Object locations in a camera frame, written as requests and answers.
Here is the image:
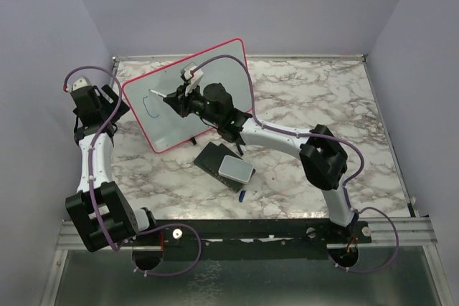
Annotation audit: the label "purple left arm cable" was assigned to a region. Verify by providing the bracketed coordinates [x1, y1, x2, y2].
[62, 65, 204, 278]

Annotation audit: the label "aluminium table edge frame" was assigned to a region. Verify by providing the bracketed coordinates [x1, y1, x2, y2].
[109, 55, 410, 220]

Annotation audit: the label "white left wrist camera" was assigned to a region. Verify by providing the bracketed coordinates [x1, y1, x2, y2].
[71, 75, 93, 92]

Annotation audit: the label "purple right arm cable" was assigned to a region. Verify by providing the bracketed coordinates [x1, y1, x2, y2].
[189, 54, 401, 274]

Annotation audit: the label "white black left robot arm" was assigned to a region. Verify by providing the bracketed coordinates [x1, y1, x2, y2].
[65, 77, 158, 252]

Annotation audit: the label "blue whiteboard marker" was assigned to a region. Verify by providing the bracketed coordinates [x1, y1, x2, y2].
[149, 89, 166, 98]

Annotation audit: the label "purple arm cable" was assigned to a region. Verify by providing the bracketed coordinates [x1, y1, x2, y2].
[189, 54, 401, 274]
[62, 65, 204, 278]

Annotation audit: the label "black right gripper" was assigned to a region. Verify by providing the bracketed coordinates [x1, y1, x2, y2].
[165, 80, 222, 127]

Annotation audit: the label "black front mounting rail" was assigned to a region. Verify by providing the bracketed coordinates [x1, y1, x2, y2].
[138, 219, 372, 262]

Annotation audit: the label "blue marker cap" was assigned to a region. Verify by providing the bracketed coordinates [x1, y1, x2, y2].
[238, 190, 246, 203]

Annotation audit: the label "pink framed whiteboard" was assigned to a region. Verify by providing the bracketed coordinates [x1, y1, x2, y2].
[121, 38, 252, 153]

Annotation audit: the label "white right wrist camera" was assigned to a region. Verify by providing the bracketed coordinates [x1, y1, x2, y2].
[180, 62, 204, 96]

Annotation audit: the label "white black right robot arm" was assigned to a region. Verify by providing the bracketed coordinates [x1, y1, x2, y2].
[163, 83, 358, 242]

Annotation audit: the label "blue handled pliers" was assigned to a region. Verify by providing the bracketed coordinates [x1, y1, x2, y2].
[235, 143, 244, 156]

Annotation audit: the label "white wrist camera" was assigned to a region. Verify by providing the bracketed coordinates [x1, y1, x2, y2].
[180, 62, 204, 96]
[71, 75, 93, 92]

